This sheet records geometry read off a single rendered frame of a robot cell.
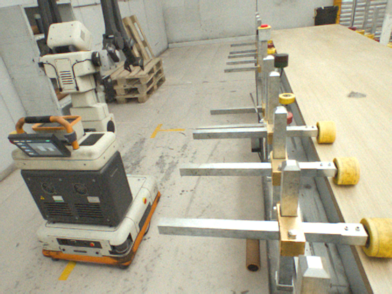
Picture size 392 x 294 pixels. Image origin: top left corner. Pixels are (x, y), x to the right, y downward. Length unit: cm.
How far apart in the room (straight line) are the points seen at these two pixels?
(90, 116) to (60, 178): 44
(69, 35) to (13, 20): 167
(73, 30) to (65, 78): 27
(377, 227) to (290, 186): 19
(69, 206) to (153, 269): 63
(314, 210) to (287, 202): 59
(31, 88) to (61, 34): 180
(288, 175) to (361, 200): 32
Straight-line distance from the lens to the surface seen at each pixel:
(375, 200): 91
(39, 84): 348
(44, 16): 209
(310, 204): 128
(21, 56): 348
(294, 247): 66
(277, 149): 88
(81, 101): 186
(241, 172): 88
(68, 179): 169
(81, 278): 201
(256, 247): 182
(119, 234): 175
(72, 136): 150
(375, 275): 73
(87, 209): 177
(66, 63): 178
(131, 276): 189
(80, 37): 179
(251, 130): 109
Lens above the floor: 145
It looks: 29 degrees down
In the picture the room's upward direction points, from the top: 8 degrees counter-clockwise
